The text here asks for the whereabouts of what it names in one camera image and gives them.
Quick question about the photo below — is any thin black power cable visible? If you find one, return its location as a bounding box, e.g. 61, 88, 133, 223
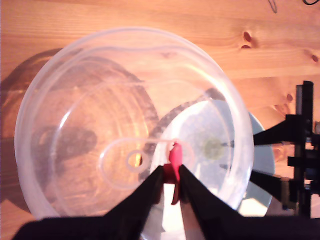
267, 0, 320, 14

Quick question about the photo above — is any clear plastic dome pink handle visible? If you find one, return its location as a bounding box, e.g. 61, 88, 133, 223
14, 26, 255, 240

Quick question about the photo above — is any white ceramic plate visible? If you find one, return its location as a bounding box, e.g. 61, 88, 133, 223
149, 99, 276, 240

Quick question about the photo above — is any green capsule lid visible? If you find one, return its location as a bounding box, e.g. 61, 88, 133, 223
202, 137, 225, 161

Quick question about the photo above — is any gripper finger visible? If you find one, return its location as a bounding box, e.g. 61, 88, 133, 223
219, 164, 298, 208
104, 166, 165, 226
178, 165, 241, 226
221, 119, 298, 147

